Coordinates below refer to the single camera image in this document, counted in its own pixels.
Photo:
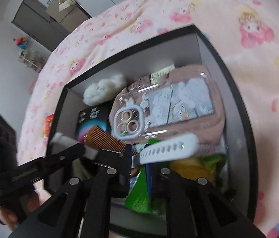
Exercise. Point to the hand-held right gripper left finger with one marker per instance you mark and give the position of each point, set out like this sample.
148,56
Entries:
128,162

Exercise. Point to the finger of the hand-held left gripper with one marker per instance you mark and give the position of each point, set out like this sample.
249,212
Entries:
64,156

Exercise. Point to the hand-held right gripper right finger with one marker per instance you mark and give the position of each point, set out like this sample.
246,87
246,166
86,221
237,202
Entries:
149,178

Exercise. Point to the black storage box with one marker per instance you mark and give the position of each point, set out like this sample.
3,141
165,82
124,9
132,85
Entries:
154,54

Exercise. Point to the person's left hand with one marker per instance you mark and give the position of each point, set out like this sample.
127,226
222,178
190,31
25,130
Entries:
30,202

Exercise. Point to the brown comb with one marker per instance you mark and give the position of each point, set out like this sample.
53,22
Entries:
104,138

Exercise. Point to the red card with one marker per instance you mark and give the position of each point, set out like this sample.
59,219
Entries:
49,121

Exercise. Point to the yellow green snack packet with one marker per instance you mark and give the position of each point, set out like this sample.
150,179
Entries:
193,168

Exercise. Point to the black printed carton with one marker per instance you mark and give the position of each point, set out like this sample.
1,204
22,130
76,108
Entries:
92,119

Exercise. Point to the clear phone case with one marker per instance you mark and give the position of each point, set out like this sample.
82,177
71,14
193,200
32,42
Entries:
169,104

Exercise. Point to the pink pouch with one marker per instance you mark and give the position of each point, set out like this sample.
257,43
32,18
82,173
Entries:
212,135

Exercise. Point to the white fluffy pom-pom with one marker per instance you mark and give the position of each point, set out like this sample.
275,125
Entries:
102,89

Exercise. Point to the paper tag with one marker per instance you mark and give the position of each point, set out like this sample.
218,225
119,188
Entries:
161,73

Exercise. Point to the clear organiser rack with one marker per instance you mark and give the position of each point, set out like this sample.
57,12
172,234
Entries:
31,60

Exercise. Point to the red blue toy figure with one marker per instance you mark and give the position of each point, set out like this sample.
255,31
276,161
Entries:
20,42

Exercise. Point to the dark cabinet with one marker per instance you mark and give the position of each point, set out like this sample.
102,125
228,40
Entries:
30,17

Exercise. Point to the pink printed blanket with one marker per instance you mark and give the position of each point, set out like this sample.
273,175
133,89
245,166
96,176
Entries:
253,79

